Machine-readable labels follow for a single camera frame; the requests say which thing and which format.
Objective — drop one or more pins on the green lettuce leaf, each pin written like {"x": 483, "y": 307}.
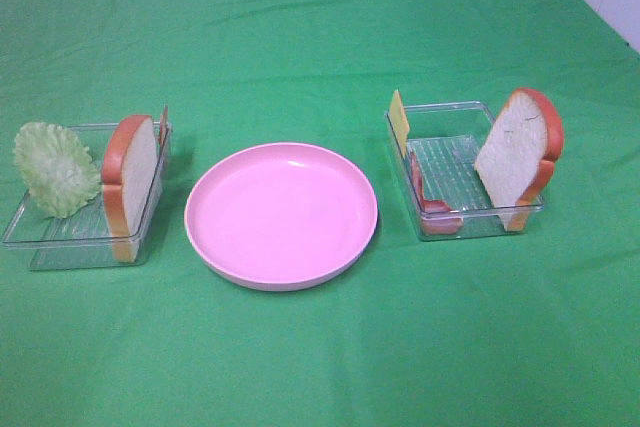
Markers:
{"x": 56, "y": 168}

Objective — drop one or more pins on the left clear plastic container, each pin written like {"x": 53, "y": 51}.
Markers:
{"x": 82, "y": 240}

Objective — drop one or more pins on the pink round plate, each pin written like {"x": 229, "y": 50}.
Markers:
{"x": 282, "y": 216}

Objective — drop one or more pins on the right clear plastic container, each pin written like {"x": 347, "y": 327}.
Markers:
{"x": 446, "y": 138}

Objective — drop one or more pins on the green tablecloth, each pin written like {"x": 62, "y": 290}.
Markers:
{"x": 537, "y": 329}

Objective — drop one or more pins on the yellow cheese slice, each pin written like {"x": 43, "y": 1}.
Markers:
{"x": 399, "y": 121}

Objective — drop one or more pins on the clear plastic container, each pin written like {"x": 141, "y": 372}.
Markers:
{"x": 446, "y": 138}
{"x": 82, "y": 240}

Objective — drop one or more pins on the bacon strip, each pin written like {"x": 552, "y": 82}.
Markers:
{"x": 163, "y": 123}
{"x": 439, "y": 226}

